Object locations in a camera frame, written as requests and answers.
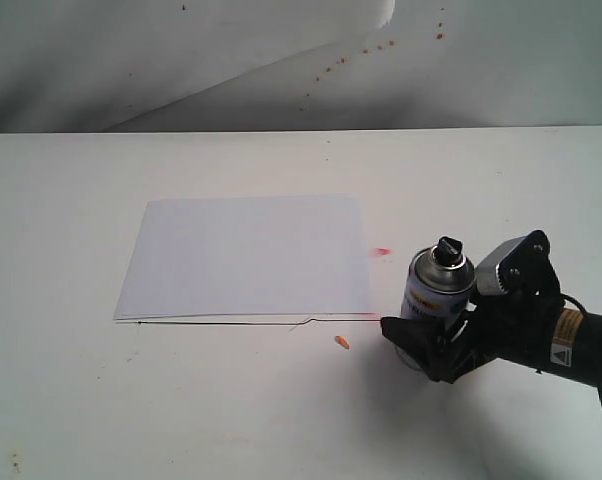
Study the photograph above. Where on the white paper sheet stack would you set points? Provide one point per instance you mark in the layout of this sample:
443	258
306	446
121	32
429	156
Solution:
261	256

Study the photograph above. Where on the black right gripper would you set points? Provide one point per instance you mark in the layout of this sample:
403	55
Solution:
517	327

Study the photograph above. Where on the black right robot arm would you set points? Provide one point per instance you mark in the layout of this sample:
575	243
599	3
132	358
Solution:
576	345

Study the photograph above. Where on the spray paint can with dots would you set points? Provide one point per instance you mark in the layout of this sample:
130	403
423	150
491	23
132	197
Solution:
439	284

